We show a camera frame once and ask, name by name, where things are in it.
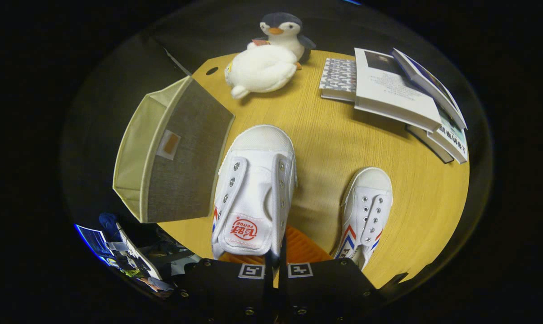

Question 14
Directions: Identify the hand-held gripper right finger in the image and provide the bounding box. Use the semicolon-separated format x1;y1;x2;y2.
278;225;382;324

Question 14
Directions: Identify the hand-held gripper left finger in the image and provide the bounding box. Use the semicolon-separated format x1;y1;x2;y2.
170;250;276;324

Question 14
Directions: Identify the white canvas shoe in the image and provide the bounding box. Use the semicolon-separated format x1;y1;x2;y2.
334;167;394;270
211;125;298;261

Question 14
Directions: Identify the grey fabric storage box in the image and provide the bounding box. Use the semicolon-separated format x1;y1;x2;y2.
113;76;235;224

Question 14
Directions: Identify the pile of assorted items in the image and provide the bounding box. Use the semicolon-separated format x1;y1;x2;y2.
76;211;200;298

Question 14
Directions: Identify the white book with black lettering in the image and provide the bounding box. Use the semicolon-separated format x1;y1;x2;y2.
427;106;469;164

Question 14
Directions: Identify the thick white book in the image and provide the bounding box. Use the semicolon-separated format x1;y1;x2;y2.
353;47;442;132

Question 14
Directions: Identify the patterned cover book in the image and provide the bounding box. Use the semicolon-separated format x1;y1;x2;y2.
319;58;357;102

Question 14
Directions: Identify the penguin plush toy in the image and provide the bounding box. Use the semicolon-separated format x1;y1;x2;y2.
224;12;317;99

